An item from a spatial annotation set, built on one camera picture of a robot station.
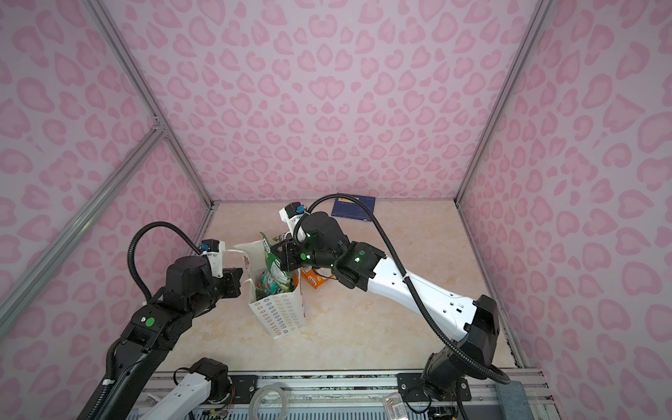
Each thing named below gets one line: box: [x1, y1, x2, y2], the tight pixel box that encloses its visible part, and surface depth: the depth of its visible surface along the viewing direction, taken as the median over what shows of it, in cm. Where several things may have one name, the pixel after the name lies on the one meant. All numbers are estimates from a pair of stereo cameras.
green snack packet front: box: [259, 231, 292, 285], surface depth 67 cm
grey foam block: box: [495, 380, 535, 420], surface depth 70 cm
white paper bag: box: [232, 239, 307, 340], surface depth 72 cm
